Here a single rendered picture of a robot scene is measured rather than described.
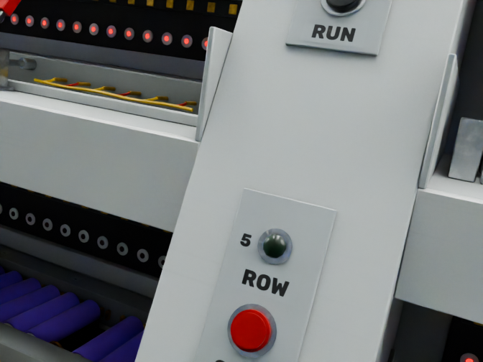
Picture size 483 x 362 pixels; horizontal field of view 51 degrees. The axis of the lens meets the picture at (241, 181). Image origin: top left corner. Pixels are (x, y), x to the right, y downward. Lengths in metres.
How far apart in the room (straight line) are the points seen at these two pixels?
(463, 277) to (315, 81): 0.10
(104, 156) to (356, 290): 0.14
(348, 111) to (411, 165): 0.03
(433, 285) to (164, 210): 0.12
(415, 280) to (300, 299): 0.04
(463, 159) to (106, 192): 0.17
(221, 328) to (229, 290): 0.02
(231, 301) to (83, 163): 0.11
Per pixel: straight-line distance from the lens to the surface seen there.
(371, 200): 0.20
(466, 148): 0.25
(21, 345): 0.36
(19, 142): 0.29
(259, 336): 0.20
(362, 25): 0.22
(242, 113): 0.22
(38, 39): 0.56
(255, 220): 0.21
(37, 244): 0.49
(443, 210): 0.20
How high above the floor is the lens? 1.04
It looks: 7 degrees up
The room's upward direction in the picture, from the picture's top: 16 degrees clockwise
